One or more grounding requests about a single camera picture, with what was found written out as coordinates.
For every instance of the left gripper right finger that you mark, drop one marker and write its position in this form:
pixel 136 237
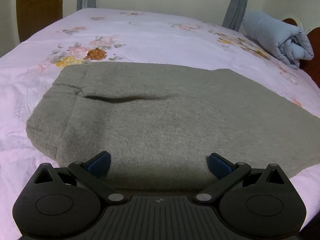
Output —
pixel 253 203

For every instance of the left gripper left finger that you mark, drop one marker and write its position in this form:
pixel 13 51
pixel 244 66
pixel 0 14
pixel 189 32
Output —
pixel 62 203

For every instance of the grey fleece pants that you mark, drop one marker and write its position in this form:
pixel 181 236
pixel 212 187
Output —
pixel 160 122

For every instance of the folded light blue quilt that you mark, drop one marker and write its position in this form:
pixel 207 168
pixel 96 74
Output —
pixel 287 43

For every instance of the pink floral bed sheet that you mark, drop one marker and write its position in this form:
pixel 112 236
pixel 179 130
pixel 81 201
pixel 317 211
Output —
pixel 29 70

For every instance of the grey curtain right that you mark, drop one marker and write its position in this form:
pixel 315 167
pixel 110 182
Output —
pixel 235 14

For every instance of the brown wooden door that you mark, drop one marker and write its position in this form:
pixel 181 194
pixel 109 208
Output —
pixel 34 15

